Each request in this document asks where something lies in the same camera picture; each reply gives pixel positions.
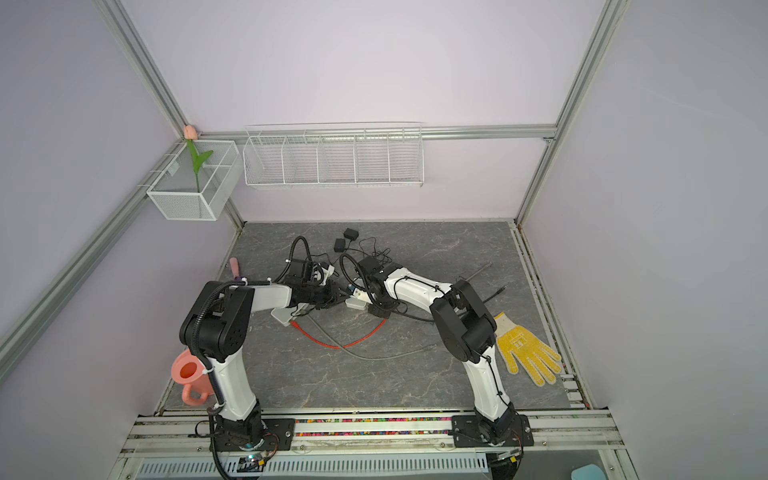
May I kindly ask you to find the white wire shelf basket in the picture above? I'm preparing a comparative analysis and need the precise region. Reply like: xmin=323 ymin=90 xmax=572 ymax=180
xmin=243 ymin=122 xmax=425 ymax=188

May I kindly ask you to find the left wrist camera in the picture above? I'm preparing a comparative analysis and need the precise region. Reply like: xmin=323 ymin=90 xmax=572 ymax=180
xmin=311 ymin=263 xmax=335 ymax=286

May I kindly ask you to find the black thin power cable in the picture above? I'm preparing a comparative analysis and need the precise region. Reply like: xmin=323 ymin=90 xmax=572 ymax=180
xmin=323 ymin=236 xmax=397 ymax=277

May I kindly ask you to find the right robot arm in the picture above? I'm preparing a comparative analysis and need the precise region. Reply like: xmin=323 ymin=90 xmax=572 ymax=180
xmin=339 ymin=254 xmax=516 ymax=429

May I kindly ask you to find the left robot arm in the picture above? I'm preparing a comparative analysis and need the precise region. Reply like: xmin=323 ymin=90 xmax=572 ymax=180
xmin=179 ymin=236 xmax=343 ymax=424

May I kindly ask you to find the white mesh box basket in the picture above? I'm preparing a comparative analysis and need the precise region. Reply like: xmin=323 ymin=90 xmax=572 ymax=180
xmin=147 ymin=140 xmax=243 ymax=221

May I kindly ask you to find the yellow work glove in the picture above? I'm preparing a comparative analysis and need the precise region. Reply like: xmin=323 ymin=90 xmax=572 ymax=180
xmin=494 ymin=313 xmax=562 ymax=387

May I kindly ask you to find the purple trowel pink handle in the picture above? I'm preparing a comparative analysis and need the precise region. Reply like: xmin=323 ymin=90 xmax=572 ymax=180
xmin=228 ymin=257 xmax=247 ymax=283

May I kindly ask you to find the artificial tulip flower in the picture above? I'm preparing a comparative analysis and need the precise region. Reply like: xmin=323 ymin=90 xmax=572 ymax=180
xmin=183 ymin=125 xmax=213 ymax=193

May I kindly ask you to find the red ethernet cable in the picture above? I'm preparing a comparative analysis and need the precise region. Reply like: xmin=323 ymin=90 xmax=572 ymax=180
xmin=290 ymin=316 xmax=390 ymax=350

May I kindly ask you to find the pink watering can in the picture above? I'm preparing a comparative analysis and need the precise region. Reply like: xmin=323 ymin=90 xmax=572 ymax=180
xmin=171 ymin=349 xmax=214 ymax=407

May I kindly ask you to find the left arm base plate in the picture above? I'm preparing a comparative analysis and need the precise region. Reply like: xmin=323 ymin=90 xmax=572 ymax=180
xmin=212 ymin=417 xmax=296 ymax=452

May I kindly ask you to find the black power adapter far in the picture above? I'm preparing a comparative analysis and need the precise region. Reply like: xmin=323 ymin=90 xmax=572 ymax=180
xmin=343 ymin=228 xmax=359 ymax=242

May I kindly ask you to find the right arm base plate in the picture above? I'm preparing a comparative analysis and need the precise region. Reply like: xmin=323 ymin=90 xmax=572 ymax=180
xmin=449 ymin=413 xmax=534 ymax=448

